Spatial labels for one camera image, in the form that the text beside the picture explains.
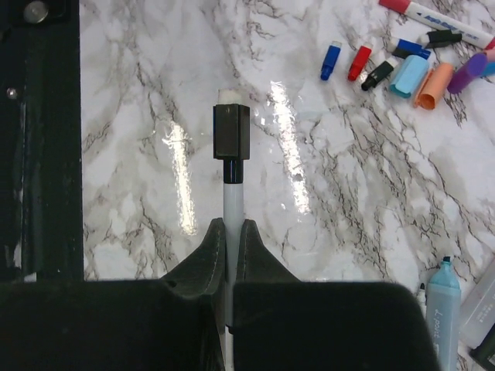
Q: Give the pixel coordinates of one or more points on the black marker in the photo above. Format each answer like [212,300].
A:
[231,135]

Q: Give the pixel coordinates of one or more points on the light blue highlighter cap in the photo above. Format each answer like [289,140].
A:
[410,75]

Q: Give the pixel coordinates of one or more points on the blue pen cap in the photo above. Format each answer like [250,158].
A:
[403,48]

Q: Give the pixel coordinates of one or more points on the blue capped marker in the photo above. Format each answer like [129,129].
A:
[421,298]

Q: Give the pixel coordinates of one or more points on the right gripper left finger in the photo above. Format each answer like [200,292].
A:
[195,307]

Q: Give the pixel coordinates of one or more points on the orange capped highlighter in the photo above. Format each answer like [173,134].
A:
[477,311]

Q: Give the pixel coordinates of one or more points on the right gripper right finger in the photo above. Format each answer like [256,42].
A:
[255,262]

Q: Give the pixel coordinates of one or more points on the red white marker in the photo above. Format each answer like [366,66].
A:
[438,21]

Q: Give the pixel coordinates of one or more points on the light blue highlighter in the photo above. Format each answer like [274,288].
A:
[443,300]

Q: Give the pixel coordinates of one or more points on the purple highlighter cap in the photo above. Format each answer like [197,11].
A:
[471,70]

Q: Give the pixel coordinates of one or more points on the black marker cap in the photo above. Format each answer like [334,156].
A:
[380,73]

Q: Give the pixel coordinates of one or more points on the orange highlighter cap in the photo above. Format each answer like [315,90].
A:
[433,86]

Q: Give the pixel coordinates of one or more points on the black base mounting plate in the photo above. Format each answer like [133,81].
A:
[41,155]

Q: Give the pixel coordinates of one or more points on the black pen cap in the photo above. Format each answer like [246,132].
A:
[439,39]

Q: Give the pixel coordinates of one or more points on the purple highlighter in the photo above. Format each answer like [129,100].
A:
[484,357]

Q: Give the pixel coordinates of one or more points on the blue marker cap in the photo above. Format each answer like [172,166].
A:
[330,60]

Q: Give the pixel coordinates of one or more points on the red marker cap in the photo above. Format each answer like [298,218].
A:
[359,61]

